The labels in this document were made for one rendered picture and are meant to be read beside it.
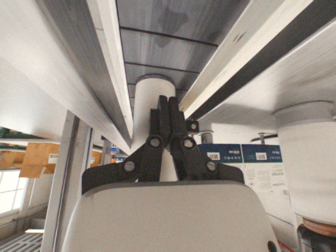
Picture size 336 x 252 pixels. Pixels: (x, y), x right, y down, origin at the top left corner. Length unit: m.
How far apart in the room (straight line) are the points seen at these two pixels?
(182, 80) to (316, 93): 0.21
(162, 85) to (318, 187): 0.27
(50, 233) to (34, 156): 1.76
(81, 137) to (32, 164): 1.77
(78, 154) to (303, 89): 0.37
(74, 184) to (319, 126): 0.42
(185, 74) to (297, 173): 0.25
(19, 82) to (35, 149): 1.70
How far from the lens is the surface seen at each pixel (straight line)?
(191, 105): 0.16
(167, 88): 0.16
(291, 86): 0.25
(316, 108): 0.33
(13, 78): 0.38
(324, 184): 0.31
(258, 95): 0.24
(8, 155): 4.61
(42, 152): 1.99
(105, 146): 0.26
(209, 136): 0.44
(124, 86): 0.20
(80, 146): 0.30
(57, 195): 0.31
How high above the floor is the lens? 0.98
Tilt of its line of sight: 15 degrees down
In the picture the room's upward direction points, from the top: 180 degrees counter-clockwise
